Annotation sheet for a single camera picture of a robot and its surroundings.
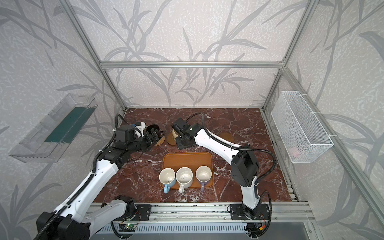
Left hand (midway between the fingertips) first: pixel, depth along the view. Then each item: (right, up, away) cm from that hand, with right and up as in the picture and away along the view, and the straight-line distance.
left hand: (163, 132), depth 75 cm
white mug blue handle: (0, -26, +7) cm, 27 cm away
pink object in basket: (+66, -9, -3) cm, 67 cm away
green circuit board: (-16, -46, -4) cm, 49 cm away
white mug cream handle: (+10, -27, +9) cm, 30 cm away
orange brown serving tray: (+13, -18, +16) cm, 28 cm away
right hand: (+8, -5, +9) cm, 13 cm away
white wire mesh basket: (+62, -1, -15) cm, 63 cm away
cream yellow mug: (+5, -2, +5) cm, 7 cm away
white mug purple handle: (+21, -25, +9) cm, 34 cm away
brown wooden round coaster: (+1, -5, +9) cm, 10 cm away
